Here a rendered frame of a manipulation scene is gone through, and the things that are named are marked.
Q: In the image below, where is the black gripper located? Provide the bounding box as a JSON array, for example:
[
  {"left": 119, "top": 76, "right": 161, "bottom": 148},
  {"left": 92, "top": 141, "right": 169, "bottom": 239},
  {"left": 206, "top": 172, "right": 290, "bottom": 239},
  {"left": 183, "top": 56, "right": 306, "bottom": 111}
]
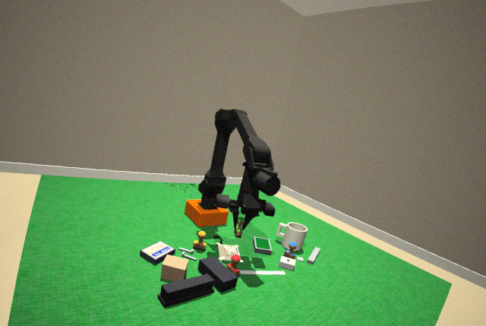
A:
[{"left": 215, "top": 183, "right": 276, "bottom": 230}]

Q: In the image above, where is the rubber stamp with blue handle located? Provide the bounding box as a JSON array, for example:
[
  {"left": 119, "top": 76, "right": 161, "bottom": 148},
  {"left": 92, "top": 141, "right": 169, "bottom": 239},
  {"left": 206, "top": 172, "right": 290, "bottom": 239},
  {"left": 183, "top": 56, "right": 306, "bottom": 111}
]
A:
[{"left": 283, "top": 242, "right": 297, "bottom": 259}]

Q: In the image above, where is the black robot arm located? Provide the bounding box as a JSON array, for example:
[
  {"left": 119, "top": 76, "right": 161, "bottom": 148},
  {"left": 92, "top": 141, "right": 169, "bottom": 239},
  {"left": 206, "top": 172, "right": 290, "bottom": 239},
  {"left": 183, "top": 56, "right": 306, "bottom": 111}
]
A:
[{"left": 197, "top": 109, "right": 281, "bottom": 216}]

